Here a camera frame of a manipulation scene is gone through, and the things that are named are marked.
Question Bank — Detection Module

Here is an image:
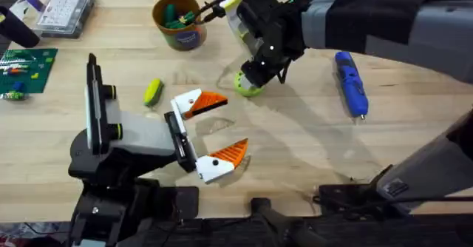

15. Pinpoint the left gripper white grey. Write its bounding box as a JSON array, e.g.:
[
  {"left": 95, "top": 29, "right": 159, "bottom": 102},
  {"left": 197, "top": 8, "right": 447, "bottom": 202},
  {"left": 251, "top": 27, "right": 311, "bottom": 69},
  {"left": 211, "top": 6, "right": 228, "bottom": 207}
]
[{"left": 101, "top": 85, "right": 250, "bottom": 185}]

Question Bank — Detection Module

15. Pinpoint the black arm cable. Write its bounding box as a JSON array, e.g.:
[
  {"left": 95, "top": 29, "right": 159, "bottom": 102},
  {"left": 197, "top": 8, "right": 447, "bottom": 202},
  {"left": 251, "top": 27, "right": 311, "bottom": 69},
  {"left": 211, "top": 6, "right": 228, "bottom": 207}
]
[{"left": 191, "top": 0, "right": 311, "bottom": 24}]

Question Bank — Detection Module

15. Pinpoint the clear plastic parts box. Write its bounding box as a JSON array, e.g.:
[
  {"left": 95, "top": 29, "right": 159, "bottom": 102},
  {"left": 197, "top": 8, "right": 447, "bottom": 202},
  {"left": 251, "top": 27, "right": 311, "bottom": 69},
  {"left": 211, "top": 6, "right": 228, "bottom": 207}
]
[{"left": 35, "top": 0, "right": 95, "bottom": 40}]

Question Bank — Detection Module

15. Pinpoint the green yellow toy vegetable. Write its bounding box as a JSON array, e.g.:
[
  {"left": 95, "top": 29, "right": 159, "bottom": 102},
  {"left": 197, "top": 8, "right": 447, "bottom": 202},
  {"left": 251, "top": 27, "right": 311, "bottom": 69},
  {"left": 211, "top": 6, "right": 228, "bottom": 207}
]
[{"left": 143, "top": 78, "right": 165, "bottom": 109}]

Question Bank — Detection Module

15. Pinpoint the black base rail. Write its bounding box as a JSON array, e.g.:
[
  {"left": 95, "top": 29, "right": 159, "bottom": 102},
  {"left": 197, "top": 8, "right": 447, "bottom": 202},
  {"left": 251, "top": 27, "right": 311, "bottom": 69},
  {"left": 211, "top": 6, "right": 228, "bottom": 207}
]
[{"left": 0, "top": 185, "right": 473, "bottom": 247}]

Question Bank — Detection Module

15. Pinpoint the brown tub with green toys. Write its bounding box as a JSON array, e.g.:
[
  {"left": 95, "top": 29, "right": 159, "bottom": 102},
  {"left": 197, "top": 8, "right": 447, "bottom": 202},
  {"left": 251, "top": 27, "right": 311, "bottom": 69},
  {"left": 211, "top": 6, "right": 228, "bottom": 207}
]
[{"left": 152, "top": 0, "right": 208, "bottom": 53}]

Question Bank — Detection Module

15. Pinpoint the blue electric screwdriver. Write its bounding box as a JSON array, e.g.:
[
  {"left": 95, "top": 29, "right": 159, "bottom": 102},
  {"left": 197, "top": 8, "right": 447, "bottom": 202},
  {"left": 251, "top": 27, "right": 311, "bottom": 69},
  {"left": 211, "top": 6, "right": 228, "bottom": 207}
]
[{"left": 333, "top": 50, "right": 370, "bottom": 122}]

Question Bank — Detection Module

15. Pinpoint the dark cylinder tool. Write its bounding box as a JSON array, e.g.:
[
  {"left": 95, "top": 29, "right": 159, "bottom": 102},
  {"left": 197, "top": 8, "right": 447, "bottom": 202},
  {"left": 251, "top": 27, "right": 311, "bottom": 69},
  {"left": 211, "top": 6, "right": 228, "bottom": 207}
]
[{"left": 0, "top": 5, "right": 41, "bottom": 50}]

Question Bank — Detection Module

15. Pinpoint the green board with toy blocks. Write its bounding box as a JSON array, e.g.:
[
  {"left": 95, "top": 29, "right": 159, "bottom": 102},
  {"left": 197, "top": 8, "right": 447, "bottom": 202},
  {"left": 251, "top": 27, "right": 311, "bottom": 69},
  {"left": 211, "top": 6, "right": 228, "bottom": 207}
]
[{"left": 0, "top": 47, "right": 59, "bottom": 101}]

